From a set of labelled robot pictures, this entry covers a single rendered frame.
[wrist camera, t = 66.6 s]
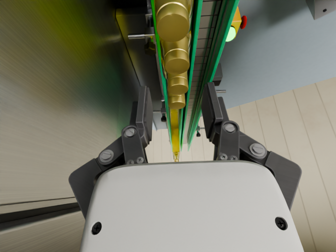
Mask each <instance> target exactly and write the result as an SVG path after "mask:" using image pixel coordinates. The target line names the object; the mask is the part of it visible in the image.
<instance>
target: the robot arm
mask: <svg viewBox="0 0 336 252"><path fill-rule="evenodd" d="M201 111H202V117H203V122H204V128H205V134H206V138H207V139H209V142H212V144H214V153H213V160H206V161H179V162H156V163H148V158H147V154H146V150H145V148H146V147H147V146H148V145H149V144H150V141H152V129H153V105H152V100H151V95H150V89H149V87H147V86H140V88H139V96H138V101H133V102H132V107H131V114H130V121H129V125H128V126H126V127H124V128H123V129H122V131H121V136H120V137H119V138H118V139H116V140H115V141H114V142H113V143H111V144H110V145H109V146H107V147H106V148H105V149H104V150H102V151H101V152H100V154H99V155H98V157H97V158H93V159H92V160H90V161H89V162H87V163H85V164H84V165H82V166H81V167H79V168H78V169H76V170H75V171H73V172H72V173H71V174H70V176H69V178H68V182H69V184H70V186H71V189H72V191H73V193H74V196H75V198H76V200H77V203H78V205H79V207H80V209H81V212H82V214H83V216H84V219H85V224H84V229H83V234H82V240H81V245H80V250H79V252H304V250H303V247H302V244H301V241H300V238H299V235H298V233H297V230H296V227H295V224H294V221H293V218H292V216H291V213H290V211H291V208H292V205H293V202H294V198H295V195H296V192H297V189H298V185H299V182H300V179H301V176H302V169H301V167H300V166H299V165H298V164H296V163H295V162H293V161H291V160H289V159H287V158H285V157H283V156H281V155H279V154H277V153H275V152H273V151H268V150H267V149H266V148H265V146H264V145H262V144H261V143H259V142H258V141H256V140H254V139H253V138H251V137H250V136H248V135H246V134H245V133H243V132H241V131H240V127H239V125H238V124H237V123H236V122H234V121H232V120H229V116H228V113H227V109H226V106H225V103H224V99H223V97H222V96H219V97H218V96H217V92H216V88H215V85H214V82H207V83H206V84H204V88H203V95H202V102H201Z"/></svg>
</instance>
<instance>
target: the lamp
mask: <svg viewBox="0 0 336 252"><path fill-rule="evenodd" d="M235 35H236V30H235V27H234V26H233V25H231V27H230V29H229V32H228V35H227V38H226V42H228V41H231V40H232V39H233V38H234V37H235Z"/></svg>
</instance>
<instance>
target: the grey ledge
mask: <svg viewBox="0 0 336 252"><path fill-rule="evenodd" d="M145 10H148V7H147V6H144V7H131V8H117V9H116V14H115V17H116V20H117V22H118V25H119V28H120V31H121V33H122V36H123V39H124V42H125V44H126V47H127V50H128V53H129V56H130V58H131V61H132V64H133V67H134V69H135V72H136V75H137V78H138V81H139V83H140V86H146V87H147V88H149V91H150V97H151V102H152V107H153V111H157V110H161V108H162V102H161V97H162V91H161V85H160V79H159V72H158V66H157V60H156V55H155V54H154V55H152V56H149V55H146V54H145V50H144V48H145V45H146V44H147V43H146V41H145V38H136V39H129V38H128V34H136V33H144V31H145V28H147V23H146V17H145ZM161 118H162V114H161V112H155V113H153V119H152V122H153V125H154V127H155V130H156V132H157V130H160V129H167V122H162V121H161Z"/></svg>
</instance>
